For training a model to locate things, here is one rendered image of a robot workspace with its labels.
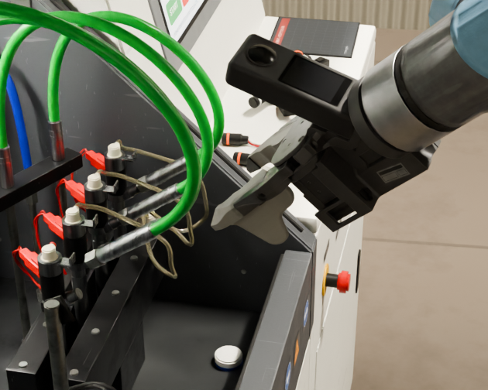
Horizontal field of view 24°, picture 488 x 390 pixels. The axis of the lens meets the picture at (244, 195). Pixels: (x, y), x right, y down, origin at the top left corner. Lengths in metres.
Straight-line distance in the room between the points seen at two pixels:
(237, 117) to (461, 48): 1.10
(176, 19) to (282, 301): 0.50
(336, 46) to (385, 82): 1.27
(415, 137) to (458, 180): 2.78
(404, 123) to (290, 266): 0.75
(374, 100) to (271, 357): 0.62
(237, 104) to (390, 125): 1.07
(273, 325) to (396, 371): 1.42
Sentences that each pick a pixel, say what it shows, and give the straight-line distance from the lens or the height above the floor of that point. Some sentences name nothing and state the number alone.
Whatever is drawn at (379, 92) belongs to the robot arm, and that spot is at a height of 1.48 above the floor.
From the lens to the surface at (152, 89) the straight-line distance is 1.15.
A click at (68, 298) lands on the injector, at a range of 1.34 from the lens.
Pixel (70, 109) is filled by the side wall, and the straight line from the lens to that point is 1.58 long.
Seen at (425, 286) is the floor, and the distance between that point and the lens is 3.15.
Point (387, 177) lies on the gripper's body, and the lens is 0.92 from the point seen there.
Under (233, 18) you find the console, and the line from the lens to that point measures 2.05.
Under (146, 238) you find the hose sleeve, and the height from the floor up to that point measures 1.17.
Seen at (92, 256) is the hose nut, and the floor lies 1.13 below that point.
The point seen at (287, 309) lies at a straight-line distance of 1.49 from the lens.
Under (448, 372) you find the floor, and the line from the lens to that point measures 2.88.
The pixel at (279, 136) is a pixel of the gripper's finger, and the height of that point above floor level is 1.38.
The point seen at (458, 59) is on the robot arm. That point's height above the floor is 1.53.
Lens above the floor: 1.87
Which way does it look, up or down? 32 degrees down
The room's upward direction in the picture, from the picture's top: straight up
